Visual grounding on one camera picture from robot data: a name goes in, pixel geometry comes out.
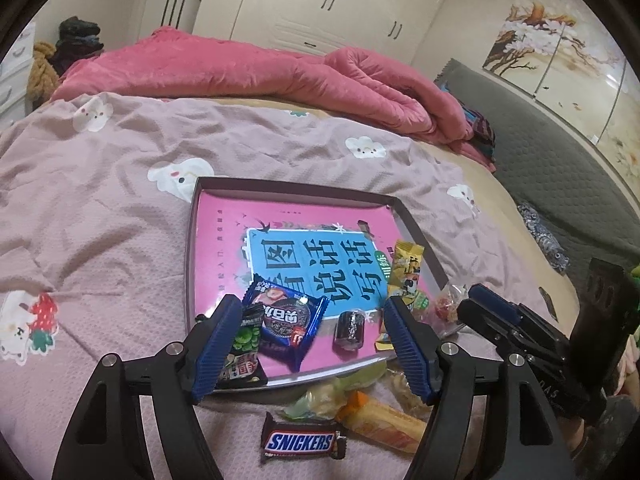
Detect green pea snack packet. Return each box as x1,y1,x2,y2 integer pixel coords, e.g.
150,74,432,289
216,304,267,390

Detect clear green label pastry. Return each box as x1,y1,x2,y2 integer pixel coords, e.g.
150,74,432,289
385,368,432,422

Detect dark brown jelly cup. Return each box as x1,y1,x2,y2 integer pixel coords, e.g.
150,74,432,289
334,311,366,351

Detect yellow cartoon snack bar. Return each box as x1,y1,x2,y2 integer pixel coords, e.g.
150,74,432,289
387,240,430,322

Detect orange cracker packet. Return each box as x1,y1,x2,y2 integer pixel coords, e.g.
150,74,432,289
335,391,426,454

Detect blue Oreo packet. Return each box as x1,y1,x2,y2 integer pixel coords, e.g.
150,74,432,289
243,274,330,373

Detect Snickers bar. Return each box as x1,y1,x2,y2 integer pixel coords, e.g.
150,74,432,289
260,413,347,460

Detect light green snack bag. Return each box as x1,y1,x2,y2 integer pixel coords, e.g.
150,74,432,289
278,361,387,422

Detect right hand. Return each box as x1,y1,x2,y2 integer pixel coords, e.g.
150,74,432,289
556,416,593,460

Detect blue patterned cloth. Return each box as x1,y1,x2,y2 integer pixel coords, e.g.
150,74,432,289
516,203,570,275

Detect pink blue book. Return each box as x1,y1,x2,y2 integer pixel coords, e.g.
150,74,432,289
192,192,432,378

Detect dark shallow box tray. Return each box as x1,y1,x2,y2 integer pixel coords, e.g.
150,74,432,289
183,175,450,395

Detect grey padded headboard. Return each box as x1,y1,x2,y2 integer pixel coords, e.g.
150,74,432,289
435,58,639,288

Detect dark patterned clothes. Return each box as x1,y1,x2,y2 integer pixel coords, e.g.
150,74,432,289
460,102,496,162

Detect mauve patterned bedsheet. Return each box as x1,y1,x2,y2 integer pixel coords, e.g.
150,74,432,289
1,93,547,479

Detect pink quilt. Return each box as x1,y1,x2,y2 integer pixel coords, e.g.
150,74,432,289
52,27,496,171

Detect white wardrobe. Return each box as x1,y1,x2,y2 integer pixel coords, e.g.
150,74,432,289
193,0,444,64

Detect brown plush blanket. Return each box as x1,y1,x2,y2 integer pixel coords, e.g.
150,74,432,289
26,41,58,107

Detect white drawer cabinet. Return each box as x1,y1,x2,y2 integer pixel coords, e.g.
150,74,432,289
0,21,36,130

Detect black clothes pile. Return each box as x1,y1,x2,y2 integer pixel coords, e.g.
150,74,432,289
50,16,104,76

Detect tree wall painting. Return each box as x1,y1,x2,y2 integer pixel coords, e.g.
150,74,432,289
483,0,639,195

